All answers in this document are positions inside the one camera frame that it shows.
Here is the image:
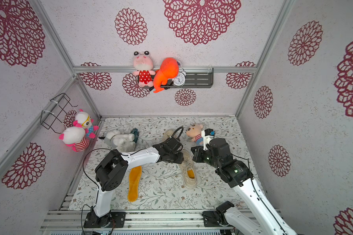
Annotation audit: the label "beige lace sneaker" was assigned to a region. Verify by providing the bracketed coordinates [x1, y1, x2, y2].
[179, 150, 198, 189]
[162, 129, 175, 141]

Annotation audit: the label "yellow insole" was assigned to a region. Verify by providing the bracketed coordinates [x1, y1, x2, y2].
[127, 166, 142, 202]
[187, 169, 195, 179]

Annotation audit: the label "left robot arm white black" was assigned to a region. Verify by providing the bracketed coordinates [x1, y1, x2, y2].
[93, 137, 183, 218]

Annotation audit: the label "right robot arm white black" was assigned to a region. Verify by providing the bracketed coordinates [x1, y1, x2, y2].
[191, 138, 296, 235]

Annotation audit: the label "doll plush striped shirt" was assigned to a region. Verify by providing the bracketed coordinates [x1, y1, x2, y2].
[186, 123, 204, 146]

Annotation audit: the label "teal handheld device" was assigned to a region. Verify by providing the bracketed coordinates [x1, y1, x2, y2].
[131, 128, 139, 143]

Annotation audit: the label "white fluffy plush dog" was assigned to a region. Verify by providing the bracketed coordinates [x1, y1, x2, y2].
[99, 130, 136, 153]

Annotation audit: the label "white alarm clock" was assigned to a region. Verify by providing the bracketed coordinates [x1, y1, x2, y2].
[173, 71, 186, 86]

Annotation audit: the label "orange plush toy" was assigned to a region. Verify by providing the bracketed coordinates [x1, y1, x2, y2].
[153, 58, 179, 93]

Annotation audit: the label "white plush yellow glasses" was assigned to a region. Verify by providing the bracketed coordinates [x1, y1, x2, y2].
[73, 109, 99, 139]

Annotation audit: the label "pink frog plush red dress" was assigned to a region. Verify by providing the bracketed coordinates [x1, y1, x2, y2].
[132, 51, 156, 88]

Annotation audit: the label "white plush red striped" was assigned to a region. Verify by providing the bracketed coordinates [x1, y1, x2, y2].
[59, 126, 89, 152]

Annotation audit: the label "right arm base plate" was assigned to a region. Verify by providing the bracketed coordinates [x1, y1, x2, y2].
[202, 211, 230, 227]

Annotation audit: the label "grey metal wall shelf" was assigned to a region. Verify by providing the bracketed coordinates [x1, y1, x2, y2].
[161, 68, 214, 90]

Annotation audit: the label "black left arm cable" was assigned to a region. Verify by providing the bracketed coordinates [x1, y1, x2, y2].
[80, 126, 185, 233]

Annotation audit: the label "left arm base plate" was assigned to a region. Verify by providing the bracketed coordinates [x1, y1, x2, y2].
[83, 211, 126, 228]

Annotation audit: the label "black wire wall basket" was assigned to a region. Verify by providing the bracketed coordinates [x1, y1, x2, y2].
[39, 93, 77, 134]

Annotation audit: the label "aluminium front rail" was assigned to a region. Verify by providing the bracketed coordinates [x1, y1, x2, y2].
[39, 209, 283, 231]

